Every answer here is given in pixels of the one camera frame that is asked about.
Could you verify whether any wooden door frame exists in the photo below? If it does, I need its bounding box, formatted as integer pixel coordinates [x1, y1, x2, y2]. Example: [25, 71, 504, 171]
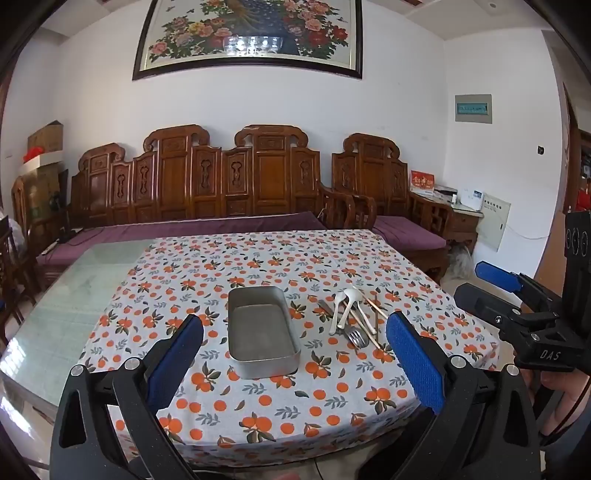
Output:
[561, 83, 591, 217]

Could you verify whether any orange fruit print tablecloth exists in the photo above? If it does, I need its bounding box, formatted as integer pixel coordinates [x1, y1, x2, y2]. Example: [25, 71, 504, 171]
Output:
[78, 229, 502, 467]

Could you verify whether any white box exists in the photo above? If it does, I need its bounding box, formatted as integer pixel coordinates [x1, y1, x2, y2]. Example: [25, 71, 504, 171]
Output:
[23, 150, 65, 174]

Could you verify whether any carved wooden sofa bench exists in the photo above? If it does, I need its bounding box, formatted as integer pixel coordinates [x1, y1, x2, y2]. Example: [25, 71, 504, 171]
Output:
[36, 124, 356, 278]

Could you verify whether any dark wooden chair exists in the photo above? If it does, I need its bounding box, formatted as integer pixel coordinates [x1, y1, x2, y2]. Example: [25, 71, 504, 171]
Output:
[0, 217, 28, 342]

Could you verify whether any person's right hand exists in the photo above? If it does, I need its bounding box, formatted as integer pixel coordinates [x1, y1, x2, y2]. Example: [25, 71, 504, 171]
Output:
[539, 370, 591, 431]

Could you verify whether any wooden side table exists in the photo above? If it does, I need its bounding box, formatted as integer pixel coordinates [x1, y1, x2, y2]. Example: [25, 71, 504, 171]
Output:
[411, 189, 483, 254]

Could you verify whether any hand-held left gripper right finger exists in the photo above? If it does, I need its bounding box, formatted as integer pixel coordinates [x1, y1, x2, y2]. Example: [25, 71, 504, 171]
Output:
[385, 311, 542, 480]

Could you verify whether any framed floral painting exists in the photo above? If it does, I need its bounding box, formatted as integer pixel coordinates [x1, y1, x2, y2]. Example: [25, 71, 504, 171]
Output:
[132, 0, 363, 81]

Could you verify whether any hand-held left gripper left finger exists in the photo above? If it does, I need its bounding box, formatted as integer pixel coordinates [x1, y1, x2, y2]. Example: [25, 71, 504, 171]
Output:
[50, 314, 205, 480]

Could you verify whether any white wall panel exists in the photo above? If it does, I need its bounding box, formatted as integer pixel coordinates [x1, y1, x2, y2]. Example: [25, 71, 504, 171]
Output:
[482, 194, 512, 252]

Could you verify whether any grey wall electrical box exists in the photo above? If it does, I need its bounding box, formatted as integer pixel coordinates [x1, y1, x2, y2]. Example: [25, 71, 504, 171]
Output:
[454, 93, 493, 124]

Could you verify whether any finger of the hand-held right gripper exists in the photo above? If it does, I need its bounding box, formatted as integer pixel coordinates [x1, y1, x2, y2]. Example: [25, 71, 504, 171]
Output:
[453, 282, 561, 334]
[475, 261, 563, 315]

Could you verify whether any small cardboard box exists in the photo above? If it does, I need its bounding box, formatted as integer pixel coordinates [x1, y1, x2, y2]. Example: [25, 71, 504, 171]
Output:
[27, 121, 64, 155]

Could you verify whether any rectangular metal tray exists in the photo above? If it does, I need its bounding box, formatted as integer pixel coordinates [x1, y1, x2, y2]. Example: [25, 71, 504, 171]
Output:
[228, 285, 302, 380]

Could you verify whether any white plastic spoon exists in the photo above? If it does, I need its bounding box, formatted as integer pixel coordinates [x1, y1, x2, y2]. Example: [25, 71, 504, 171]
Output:
[344, 286, 373, 334]
[329, 291, 352, 336]

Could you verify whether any carved wooden armchair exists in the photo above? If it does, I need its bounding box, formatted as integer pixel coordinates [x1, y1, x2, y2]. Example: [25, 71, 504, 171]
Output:
[331, 133, 451, 282]

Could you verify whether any long purple seat cushion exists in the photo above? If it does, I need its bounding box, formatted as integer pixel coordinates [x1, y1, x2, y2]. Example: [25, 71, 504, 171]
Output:
[36, 211, 328, 268]

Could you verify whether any large cardboard box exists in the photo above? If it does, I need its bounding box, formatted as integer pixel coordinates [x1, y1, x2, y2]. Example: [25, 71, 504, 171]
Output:
[16, 162, 65, 217]

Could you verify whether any white plastic bag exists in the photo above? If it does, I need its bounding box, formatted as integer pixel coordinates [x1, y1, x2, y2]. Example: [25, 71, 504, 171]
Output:
[448, 244, 474, 280]

